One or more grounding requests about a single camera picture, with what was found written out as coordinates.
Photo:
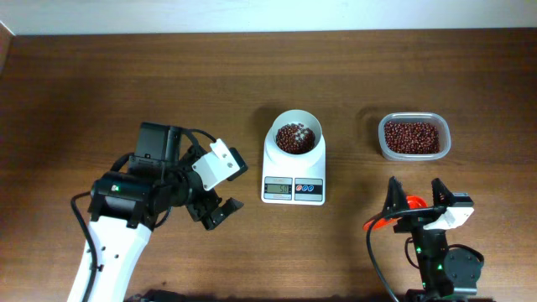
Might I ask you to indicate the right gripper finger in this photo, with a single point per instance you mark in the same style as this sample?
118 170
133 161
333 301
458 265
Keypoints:
396 199
442 196

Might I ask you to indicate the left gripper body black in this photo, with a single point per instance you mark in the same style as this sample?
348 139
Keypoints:
185 186

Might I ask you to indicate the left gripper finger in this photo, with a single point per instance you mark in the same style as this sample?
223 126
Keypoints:
203 204
221 213

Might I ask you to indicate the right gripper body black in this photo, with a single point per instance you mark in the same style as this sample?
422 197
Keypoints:
414 224

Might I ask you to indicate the orange measuring scoop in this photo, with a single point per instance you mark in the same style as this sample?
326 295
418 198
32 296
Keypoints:
414 202

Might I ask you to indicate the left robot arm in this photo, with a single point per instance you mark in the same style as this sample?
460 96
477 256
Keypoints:
116 234

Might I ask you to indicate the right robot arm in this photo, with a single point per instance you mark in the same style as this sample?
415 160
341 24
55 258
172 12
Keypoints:
447 272

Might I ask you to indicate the white digital kitchen scale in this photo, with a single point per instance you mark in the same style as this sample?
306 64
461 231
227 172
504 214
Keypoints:
294 179

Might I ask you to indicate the red beans pile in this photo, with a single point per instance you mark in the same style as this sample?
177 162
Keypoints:
412 137

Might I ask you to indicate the clear plastic bean container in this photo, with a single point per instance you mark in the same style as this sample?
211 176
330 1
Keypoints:
432 118

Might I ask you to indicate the red beans in bowl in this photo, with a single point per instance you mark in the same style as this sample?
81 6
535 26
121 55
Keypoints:
295 138

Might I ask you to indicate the white round bowl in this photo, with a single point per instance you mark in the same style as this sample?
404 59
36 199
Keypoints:
299 116

